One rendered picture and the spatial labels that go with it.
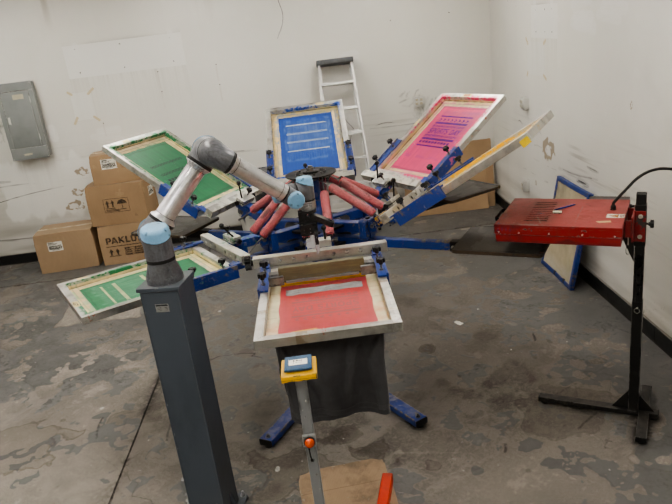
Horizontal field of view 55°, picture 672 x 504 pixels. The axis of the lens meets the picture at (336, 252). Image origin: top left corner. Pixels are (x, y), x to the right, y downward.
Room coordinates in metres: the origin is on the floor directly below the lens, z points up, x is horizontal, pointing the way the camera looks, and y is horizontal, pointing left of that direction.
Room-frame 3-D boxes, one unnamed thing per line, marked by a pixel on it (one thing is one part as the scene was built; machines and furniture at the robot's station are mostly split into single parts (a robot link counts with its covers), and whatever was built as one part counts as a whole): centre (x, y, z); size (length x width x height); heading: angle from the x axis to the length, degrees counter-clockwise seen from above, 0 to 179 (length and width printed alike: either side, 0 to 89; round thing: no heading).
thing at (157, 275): (2.53, 0.71, 1.25); 0.15 x 0.15 x 0.10
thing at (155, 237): (2.53, 0.71, 1.37); 0.13 x 0.12 x 0.14; 20
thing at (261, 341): (2.68, 0.07, 0.97); 0.79 x 0.58 x 0.04; 1
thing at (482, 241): (3.40, -0.50, 0.91); 1.34 x 0.40 x 0.08; 61
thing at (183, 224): (4.06, 0.67, 0.91); 1.34 x 0.40 x 0.08; 61
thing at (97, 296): (3.27, 0.87, 1.05); 1.08 x 0.61 x 0.23; 121
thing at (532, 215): (3.04, -1.15, 1.06); 0.61 x 0.46 x 0.12; 61
